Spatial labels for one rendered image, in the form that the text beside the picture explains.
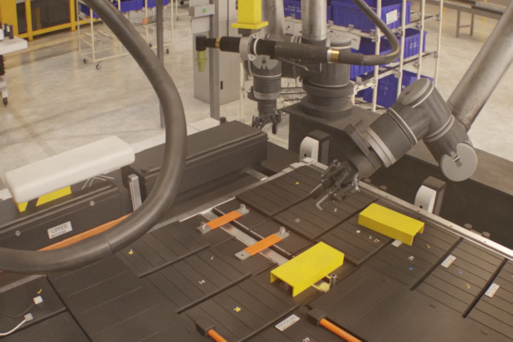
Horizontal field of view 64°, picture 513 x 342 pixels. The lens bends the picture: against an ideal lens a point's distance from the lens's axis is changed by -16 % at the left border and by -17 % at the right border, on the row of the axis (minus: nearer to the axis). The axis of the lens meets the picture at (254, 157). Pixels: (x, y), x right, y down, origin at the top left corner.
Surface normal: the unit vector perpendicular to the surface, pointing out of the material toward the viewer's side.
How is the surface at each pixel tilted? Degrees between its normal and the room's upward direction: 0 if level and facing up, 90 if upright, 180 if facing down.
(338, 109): 23
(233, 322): 0
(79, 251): 44
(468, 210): 90
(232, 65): 90
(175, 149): 36
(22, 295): 0
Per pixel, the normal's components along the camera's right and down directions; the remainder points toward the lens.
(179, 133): 0.32, -0.49
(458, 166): -0.20, 0.43
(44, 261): 0.10, -0.33
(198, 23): 0.67, 0.32
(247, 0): -0.40, 0.40
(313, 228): 0.00, -0.90
